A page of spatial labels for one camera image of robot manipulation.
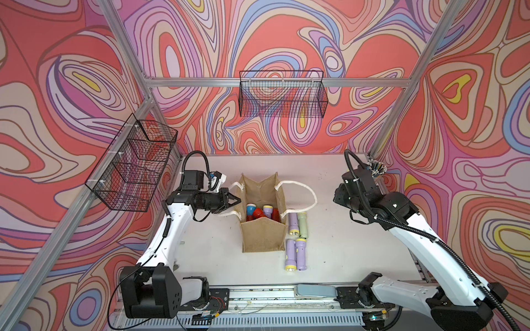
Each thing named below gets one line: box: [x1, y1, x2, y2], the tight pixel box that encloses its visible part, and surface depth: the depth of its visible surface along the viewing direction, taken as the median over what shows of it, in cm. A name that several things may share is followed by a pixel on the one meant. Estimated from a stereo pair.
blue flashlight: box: [246, 202, 257, 216], surface depth 95 cm
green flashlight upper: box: [298, 211, 309, 240], surface depth 91 cm
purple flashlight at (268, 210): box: [262, 204, 274, 219], surface depth 93 cm
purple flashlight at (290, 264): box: [285, 238, 297, 272], surface depth 83 cm
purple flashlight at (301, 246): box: [296, 237, 307, 271], surface depth 84 cm
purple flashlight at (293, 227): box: [287, 212, 300, 236], surface depth 90 cm
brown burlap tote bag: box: [218, 172, 265, 253], surface depth 81 cm
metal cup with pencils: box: [366, 158, 388, 178], surface depth 94 cm
